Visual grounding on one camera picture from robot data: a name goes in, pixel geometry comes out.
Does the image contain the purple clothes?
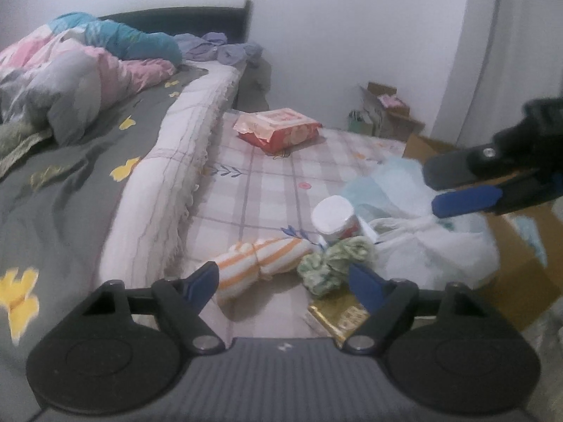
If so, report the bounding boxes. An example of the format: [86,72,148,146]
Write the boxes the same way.
[173,32,265,68]

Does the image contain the orange striped towel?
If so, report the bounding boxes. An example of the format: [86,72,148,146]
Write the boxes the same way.
[194,236,316,305]

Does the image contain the plaid floral bed sheet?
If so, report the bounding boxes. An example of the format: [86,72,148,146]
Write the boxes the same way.
[184,112,416,349]

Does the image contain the small cardboard box pink contents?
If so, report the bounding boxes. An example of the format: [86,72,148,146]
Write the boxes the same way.
[358,81,425,140]

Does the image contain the white fringed mattress pad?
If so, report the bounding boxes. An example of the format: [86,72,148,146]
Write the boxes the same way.
[99,60,243,283]

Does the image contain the light blue plastic bag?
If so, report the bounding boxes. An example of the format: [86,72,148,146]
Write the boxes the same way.
[341,157,437,221]

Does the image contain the grey quilt yellow flowers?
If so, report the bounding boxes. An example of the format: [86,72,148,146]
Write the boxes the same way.
[0,64,208,405]

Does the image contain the blue cloth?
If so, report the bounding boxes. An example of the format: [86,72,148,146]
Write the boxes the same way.
[48,12,184,65]

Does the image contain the pink patterned duvet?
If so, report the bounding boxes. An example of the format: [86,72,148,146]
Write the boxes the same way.
[0,22,177,147]

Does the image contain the brown cardboard box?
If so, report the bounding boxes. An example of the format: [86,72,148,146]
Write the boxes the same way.
[402,134,556,333]

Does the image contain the white jar red label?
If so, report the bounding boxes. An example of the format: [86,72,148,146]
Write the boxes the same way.
[311,195,362,245]

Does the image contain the red tissue pack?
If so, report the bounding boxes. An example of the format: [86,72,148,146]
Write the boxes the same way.
[233,108,323,156]

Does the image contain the white curtain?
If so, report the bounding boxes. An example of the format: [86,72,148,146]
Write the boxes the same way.
[430,0,563,151]

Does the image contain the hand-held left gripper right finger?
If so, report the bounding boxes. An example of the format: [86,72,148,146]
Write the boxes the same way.
[341,264,483,355]

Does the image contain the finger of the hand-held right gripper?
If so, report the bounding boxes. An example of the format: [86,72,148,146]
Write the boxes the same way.
[423,144,504,193]
[431,185,507,219]

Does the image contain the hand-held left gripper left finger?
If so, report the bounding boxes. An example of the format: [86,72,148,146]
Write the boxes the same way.
[81,261,226,353]

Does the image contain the green bag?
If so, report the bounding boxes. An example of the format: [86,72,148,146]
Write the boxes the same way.
[348,110,375,135]

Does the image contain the gold foil packet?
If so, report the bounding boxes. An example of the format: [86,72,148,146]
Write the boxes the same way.
[306,292,373,346]

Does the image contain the green knit cloth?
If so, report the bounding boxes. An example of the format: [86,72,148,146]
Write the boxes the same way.
[297,235,380,298]

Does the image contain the white plastic bag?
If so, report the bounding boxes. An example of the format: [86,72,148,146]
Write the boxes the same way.
[360,215,503,294]

